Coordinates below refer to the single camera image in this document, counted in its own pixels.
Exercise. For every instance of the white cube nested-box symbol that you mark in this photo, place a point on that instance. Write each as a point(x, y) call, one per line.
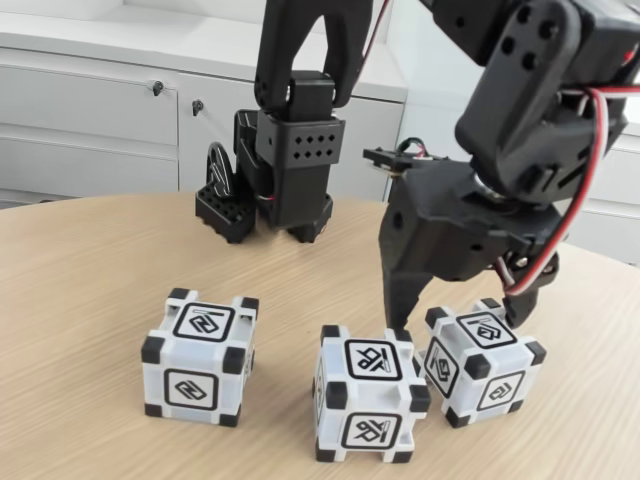
point(495, 395)

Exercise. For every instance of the white cube crossed symbol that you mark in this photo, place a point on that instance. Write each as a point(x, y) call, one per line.
point(370, 430)

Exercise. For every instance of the black table clamp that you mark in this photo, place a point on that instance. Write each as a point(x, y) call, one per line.
point(312, 230)
point(225, 215)

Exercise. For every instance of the white low cabinet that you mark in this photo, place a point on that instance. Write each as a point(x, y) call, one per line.
point(620, 210)

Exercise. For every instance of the white cube zigzag symbol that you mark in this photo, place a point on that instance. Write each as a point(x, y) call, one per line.
point(190, 390)

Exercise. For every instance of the black cabinet key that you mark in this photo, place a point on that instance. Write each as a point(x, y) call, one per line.
point(197, 106)
point(157, 89)

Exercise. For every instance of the white drawer cabinet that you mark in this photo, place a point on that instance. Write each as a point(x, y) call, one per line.
point(75, 125)

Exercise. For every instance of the camera board on mount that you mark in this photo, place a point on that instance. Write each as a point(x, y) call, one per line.
point(385, 157)

